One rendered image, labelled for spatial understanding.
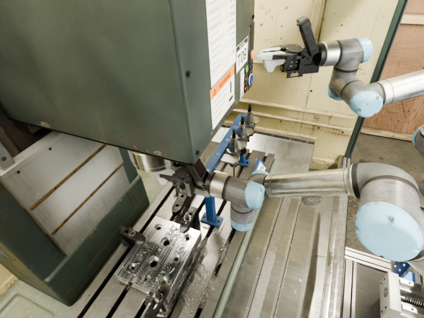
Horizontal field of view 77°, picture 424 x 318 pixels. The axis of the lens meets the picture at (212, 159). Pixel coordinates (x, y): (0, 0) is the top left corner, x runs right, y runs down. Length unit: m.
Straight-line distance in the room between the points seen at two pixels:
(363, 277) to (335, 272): 0.76
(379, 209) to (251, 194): 0.30
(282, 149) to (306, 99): 0.36
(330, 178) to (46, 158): 0.95
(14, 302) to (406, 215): 1.72
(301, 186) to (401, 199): 0.27
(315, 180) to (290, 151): 1.02
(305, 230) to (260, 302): 0.46
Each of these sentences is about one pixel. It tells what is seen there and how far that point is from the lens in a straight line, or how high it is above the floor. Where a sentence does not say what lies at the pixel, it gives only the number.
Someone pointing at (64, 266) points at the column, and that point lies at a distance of 1.44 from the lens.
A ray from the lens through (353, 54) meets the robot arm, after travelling 0.98.
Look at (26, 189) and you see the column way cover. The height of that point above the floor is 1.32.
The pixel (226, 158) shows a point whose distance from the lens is 1.13.
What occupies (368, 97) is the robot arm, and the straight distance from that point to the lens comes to 0.89.
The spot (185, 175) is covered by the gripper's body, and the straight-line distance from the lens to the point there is 0.81.
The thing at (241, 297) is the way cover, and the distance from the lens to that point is 1.30.
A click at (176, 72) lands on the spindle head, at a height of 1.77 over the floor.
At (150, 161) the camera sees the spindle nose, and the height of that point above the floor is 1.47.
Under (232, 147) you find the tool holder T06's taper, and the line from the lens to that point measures 1.14.
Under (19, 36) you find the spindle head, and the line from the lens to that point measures 0.75.
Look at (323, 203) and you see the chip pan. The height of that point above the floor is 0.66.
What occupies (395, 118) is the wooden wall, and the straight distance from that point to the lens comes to 3.60.
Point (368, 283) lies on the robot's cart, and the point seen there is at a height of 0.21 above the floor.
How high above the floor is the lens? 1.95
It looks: 41 degrees down
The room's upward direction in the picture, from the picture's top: 4 degrees counter-clockwise
